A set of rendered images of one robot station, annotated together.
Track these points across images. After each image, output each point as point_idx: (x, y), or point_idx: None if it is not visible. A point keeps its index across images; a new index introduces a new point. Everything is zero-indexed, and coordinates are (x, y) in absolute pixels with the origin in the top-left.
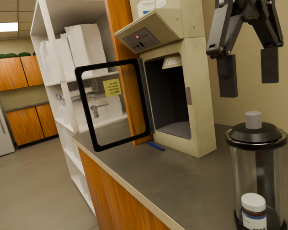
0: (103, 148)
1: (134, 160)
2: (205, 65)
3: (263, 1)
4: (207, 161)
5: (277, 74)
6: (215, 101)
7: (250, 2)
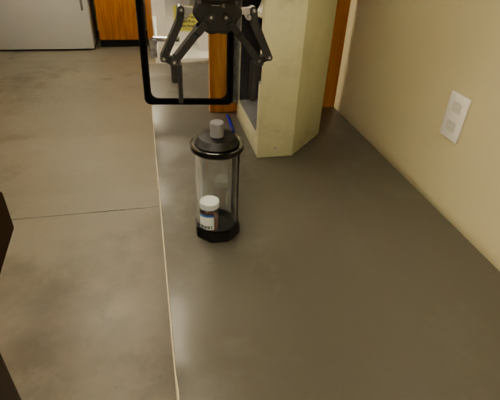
0: (157, 101)
1: (187, 132)
2: (300, 33)
3: (228, 19)
4: (259, 165)
5: (252, 93)
6: (361, 84)
7: (205, 21)
